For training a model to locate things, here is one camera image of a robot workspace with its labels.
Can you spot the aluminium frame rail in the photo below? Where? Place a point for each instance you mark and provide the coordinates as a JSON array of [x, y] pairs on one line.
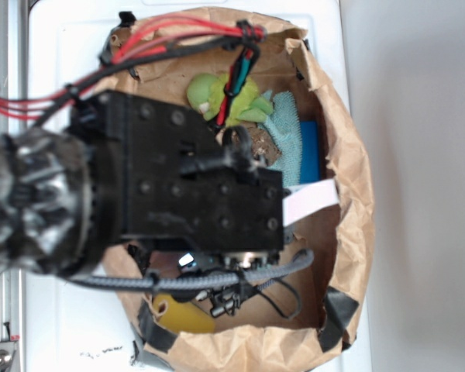
[[13, 83]]

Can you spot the green plush toy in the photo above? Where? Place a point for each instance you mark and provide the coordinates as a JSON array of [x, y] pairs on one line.
[[206, 93]]

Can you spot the blue block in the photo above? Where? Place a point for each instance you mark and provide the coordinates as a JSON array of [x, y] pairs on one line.
[[310, 162]]

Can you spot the brown rock lump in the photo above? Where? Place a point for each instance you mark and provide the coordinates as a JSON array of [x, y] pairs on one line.
[[262, 143]]

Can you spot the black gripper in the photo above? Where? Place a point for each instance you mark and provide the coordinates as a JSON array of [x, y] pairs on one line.
[[161, 178]]

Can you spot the brown paper bag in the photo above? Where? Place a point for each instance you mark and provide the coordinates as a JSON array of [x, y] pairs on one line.
[[302, 54]]

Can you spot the light blue towel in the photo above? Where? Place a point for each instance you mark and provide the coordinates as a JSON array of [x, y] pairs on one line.
[[284, 128]]

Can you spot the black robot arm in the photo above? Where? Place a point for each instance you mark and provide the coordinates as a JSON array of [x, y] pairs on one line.
[[45, 204]]

